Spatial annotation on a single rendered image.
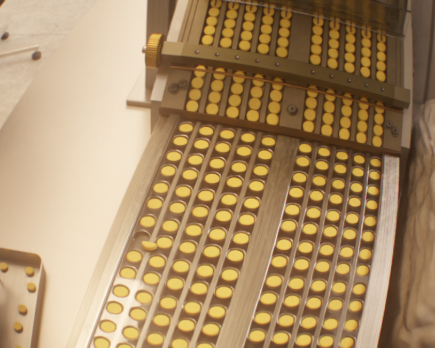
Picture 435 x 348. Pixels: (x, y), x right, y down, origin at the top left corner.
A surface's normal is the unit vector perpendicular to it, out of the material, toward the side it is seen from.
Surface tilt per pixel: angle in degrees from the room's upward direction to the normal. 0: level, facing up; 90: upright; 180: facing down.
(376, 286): 0
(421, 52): 90
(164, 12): 90
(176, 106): 38
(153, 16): 90
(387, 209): 0
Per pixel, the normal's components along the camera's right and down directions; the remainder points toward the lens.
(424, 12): -0.23, 0.63
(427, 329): -0.54, -0.67
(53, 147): 0.02, -0.76
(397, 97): -0.12, -0.21
